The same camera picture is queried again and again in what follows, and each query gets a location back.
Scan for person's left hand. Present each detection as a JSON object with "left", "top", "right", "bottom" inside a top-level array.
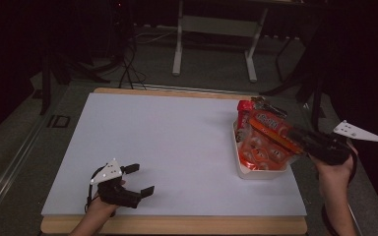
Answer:
[{"left": 87, "top": 178, "right": 126, "bottom": 218}]

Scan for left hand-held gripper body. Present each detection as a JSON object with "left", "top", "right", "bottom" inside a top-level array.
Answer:
[{"left": 90, "top": 158, "right": 143, "bottom": 209}]

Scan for white table cover sheet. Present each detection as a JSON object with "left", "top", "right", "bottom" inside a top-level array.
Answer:
[{"left": 41, "top": 92, "right": 308, "bottom": 217}]

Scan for red and black soup packet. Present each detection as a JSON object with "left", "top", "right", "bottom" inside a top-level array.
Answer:
[{"left": 235, "top": 96, "right": 288, "bottom": 142}]

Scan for black left gripper strap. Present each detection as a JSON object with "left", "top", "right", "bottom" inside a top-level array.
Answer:
[{"left": 84, "top": 165, "right": 107, "bottom": 214}]

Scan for clear bag of orange snacks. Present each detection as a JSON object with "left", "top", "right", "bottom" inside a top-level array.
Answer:
[{"left": 239, "top": 127, "right": 301, "bottom": 171}]

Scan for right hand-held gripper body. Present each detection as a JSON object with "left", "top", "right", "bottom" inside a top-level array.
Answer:
[{"left": 303, "top": 120, "right": 378, "bottom": 166}]

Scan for white plastic storage box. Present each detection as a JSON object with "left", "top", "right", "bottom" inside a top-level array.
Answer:
[{"left": 231, "top": 121, "right": 289, "bottom": 181}]

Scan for black floor cables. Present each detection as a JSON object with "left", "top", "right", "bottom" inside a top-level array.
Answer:
[{"left": 117, "top": 32, "right": 149, "bottom": 90}]

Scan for black tripod stand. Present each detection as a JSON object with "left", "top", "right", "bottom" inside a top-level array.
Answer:
[{"left": 262, "top": 32, "right": 326, "bottom": 132}]

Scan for orange-red snack packet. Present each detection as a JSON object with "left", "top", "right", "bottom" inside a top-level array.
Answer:
[{"left": 248, "top": 109, "right": 304, "bottom": 155}]

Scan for person's right hand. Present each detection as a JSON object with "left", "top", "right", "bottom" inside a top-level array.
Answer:
[{"left": 309, "top": 141, "right": 359, "bottom": 200}]

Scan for white metal desk frame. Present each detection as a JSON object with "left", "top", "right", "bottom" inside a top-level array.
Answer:
[{"left": 171, "top": 0, "right": 270, "bottom": 80}]

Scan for black metal stand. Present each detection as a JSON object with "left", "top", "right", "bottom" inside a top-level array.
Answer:
[{"left": 38, "top": 48, "right": 112, "bottom": 116}]

